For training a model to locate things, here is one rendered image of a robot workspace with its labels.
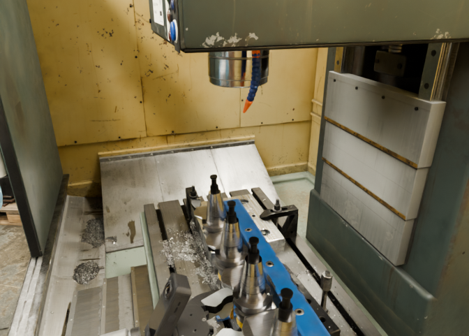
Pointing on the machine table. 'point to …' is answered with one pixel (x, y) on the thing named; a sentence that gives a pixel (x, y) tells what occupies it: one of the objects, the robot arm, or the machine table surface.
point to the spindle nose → (236, 68)
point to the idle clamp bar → (316, 307)
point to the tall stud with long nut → (325, 287)
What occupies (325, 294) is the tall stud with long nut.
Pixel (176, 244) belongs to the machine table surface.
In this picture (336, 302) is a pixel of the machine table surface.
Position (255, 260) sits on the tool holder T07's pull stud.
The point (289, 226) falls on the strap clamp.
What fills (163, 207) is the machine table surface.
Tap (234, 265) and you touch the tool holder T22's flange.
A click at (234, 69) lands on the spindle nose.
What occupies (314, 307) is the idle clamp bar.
